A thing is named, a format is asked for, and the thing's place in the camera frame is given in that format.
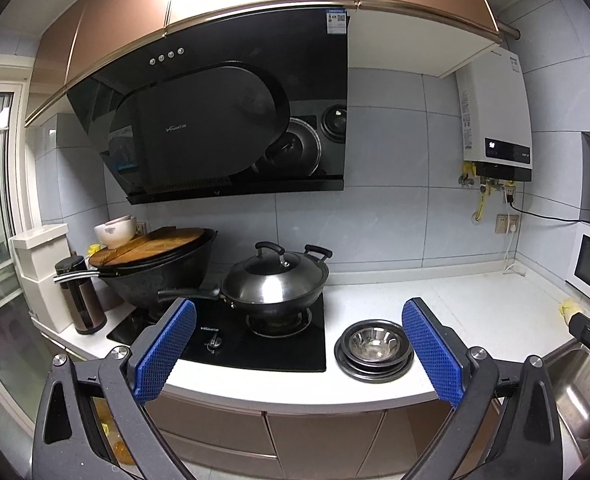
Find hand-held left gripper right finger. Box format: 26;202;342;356
400;297;566;480

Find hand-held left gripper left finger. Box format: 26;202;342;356
31;297;198;480

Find small steel bowl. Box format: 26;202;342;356
349;324;404;361

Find stack of steel bowls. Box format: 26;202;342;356
334;319;415;383

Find steel sink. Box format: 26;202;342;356
545;337;590;461

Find large black wok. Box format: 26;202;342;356
52;230;218;308

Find black glass gas stove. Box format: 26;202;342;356
106;290;327;373

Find dark thermos jug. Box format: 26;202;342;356
55;255;108;336

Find round wooden lid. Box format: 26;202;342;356
88;226;208;267

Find steel wok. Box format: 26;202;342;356
157;244;333;323

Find steel wok lid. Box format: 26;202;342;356
223;241;326;307

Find white ceramic bowl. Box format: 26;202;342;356
94;216;135;250

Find brown lower cabinet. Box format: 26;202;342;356
145;400;456;480

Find white plastic storage box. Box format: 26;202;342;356
9;222;76;333

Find brass pipe fittings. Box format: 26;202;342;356
456;161;518;206

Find black range hood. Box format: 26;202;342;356
66;6;350;206

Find white water heater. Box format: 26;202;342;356
456;50;534;183

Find white cord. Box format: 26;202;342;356
504;230;526;277

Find black power cable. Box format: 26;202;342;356
505;192;586;223

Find yellow gas hose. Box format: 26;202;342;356
471;185;490;224

